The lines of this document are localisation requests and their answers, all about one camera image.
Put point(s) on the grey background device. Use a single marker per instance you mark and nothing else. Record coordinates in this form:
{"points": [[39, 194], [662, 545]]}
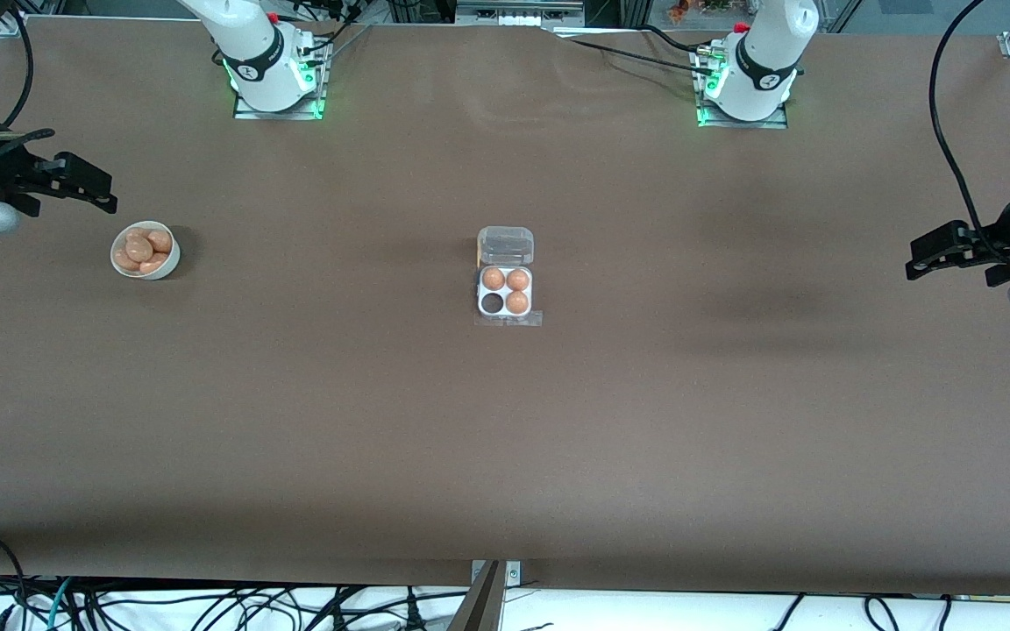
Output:
{"points": [[514, 13]]}

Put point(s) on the clear tape strip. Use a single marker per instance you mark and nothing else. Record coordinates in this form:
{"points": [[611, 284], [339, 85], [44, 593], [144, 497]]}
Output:
{"points": [[536, 319]]}

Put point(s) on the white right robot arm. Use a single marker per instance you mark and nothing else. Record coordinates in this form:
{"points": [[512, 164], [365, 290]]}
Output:
{"points": [[255, 44]]}

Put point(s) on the orange background object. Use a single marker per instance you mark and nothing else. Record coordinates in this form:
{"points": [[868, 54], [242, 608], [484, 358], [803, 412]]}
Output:
{"points": [[679, 9]]}

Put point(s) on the small metal table bracket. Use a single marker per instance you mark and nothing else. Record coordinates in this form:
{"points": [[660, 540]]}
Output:
{"points": [[514, 574]]}

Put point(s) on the clear plastic egg box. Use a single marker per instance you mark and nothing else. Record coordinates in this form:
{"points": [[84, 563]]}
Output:
{"points": [[505, 245]]}

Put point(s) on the white round bowl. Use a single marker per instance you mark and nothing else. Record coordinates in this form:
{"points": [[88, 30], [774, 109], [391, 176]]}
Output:
{"points": [[167, 267]]}

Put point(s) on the dark camera mount strut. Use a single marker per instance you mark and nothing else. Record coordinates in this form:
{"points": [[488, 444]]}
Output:
{"points": [[479, 609]]}

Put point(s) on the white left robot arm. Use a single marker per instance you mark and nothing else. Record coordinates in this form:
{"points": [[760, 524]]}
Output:
{"points": [[764, 53]]}

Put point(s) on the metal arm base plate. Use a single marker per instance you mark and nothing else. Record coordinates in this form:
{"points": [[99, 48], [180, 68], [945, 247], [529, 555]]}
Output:
{"points": [[777, 124], [246, 112]]}

